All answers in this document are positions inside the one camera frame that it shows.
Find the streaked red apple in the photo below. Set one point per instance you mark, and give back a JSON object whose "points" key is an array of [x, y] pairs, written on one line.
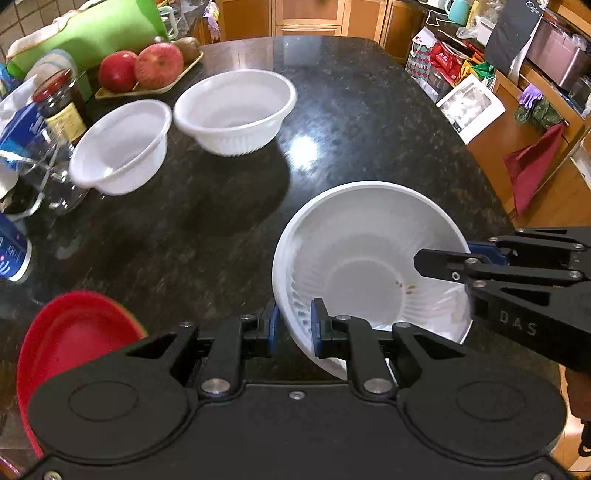
{"points": [[159, 67]]}

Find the blue paper cup white lid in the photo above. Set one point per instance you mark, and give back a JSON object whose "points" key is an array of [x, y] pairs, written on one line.
{"points": [[14, 251]]}

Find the white plastic bowl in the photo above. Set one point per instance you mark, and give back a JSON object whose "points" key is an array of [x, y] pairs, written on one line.
{"points": [[364, 258], [120, 147], [235, 110]]}

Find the clear glass carafe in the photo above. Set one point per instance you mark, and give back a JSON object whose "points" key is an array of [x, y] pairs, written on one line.
{"points": [[55, 184]]}

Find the cream cloth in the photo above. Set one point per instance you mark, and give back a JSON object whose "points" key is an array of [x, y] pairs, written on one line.
{"points": [[41, 37]]}

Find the wooden base cabinets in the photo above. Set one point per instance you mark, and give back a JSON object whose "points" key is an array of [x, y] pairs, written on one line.
{"points": [[314, 16]]}

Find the dark apron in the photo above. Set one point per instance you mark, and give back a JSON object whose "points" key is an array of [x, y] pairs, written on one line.
{"points": [[512, 32]]}

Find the red snack packets bag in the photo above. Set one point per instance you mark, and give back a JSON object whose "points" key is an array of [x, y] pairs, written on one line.
{"points": [[443, 55]]}

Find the metal appliance box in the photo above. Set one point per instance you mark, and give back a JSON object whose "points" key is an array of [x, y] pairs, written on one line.
{"points": [[558, 50]]}

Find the green cutting board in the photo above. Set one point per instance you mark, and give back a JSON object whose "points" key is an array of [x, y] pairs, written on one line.
{"points": [[101, 32]]}

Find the mint green mug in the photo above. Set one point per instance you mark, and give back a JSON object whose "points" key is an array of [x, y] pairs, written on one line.
{"points": [[457, 11]]}

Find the white dishes stack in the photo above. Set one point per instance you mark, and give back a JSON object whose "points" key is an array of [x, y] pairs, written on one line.
{"points": [[51, 67]]}

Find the white box with window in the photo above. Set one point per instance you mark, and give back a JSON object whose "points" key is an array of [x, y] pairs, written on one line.
{"points": [[471, 108]]}

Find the purple rubber gloves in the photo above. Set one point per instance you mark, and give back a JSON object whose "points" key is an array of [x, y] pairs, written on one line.
{"points": [[532, 96]]}

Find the pale yellow fruit tray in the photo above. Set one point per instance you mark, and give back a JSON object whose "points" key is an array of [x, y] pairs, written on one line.
{"points": [[184, 71]]}

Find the dark sauce jar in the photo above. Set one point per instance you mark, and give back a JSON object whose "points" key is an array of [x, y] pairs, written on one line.
{"points": [[64, 108]]}

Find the dark red apple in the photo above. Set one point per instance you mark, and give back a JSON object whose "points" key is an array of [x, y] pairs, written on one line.
{"points": [[117, 71]]}

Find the dark red cloth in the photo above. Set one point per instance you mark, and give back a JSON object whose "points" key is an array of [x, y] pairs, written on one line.
{"points": [[535, 170]]}

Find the blue tissue pack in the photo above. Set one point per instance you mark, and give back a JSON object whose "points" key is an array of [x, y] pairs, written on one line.
{"points": [[25, 129]]}

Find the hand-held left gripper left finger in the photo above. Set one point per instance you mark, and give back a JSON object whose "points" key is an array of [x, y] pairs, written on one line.
{"points": [[274, 325]]}

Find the brown kiwi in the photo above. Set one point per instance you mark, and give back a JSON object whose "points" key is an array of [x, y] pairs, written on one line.
{"points": [[188, 48]]}

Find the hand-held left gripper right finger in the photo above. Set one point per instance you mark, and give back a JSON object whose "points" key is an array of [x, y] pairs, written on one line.
{"points": [[317, 327]]}

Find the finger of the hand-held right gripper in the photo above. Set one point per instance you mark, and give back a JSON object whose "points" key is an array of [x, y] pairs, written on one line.
{"points": [[461, 270], [540, 249]]}

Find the orange-red plastic plate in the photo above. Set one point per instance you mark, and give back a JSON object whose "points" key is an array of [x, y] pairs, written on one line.
{"points": [[69, 337]]}

